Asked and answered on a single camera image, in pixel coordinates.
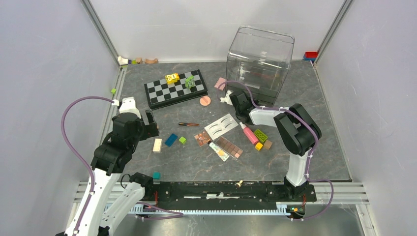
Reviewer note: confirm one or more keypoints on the yellow cube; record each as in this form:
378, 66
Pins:
258, 146

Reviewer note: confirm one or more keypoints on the black white chessboard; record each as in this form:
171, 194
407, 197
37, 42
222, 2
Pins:
161, 94

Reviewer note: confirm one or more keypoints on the teal cube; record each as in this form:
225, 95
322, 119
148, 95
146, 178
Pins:
156, 176

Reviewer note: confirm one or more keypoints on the white eyebrow stencil card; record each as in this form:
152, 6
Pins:
221, 126

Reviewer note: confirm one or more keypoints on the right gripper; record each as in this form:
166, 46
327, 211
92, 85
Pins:
254, 103

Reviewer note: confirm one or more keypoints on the small green cube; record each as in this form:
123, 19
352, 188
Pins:
182, 140

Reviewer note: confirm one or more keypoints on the white cream tube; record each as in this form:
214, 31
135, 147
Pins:
219, 151

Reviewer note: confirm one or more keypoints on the brown eyeshadow palette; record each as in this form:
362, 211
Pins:
230, 148

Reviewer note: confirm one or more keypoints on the red blue bricks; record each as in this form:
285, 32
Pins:
310, 56

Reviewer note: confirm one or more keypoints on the blue block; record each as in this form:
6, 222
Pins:
171, 139

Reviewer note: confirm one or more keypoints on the yellow toy block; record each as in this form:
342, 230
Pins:
172, 78

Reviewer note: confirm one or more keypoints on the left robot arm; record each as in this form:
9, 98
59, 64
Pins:
109, 160

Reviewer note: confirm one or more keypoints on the small clear eyeshadow palette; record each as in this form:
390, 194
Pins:
202, 138

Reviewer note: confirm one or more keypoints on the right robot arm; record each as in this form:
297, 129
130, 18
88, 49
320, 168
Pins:
299, 134

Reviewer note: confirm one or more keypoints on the brown lip pencil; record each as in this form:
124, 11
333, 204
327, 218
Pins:
188, 124

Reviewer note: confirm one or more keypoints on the clear acrylic makeup organizer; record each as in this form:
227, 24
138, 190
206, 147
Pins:
258, 62

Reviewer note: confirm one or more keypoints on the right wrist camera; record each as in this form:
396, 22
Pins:
226, 99

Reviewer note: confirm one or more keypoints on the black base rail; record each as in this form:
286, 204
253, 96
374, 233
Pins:
219, 195

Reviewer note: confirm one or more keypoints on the pink bottle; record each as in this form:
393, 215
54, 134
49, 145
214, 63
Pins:
249, 134

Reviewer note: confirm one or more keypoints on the pink sponge pad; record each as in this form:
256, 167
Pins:
220, 84

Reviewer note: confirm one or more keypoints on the green toy block on chessboard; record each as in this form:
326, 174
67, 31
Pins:
189, 82

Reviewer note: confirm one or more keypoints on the brown wooden cube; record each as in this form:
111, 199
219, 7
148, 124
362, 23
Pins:
267, 144

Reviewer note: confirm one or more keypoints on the green lego brick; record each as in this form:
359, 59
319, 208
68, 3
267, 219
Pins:
262, 137

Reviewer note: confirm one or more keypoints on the cream wooden block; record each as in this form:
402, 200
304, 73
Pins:
157, 145

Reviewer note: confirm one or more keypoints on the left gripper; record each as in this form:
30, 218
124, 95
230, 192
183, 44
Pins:
149, 129

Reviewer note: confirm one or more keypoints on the peach powder puff brush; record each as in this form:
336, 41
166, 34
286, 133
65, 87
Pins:
205, 100

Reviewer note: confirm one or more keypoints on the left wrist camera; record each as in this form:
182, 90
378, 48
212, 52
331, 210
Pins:
127, 105

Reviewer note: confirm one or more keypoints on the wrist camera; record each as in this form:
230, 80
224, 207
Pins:
226, 99
127, 105

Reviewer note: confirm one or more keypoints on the wooden blocks in corner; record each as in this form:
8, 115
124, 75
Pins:
123, 61

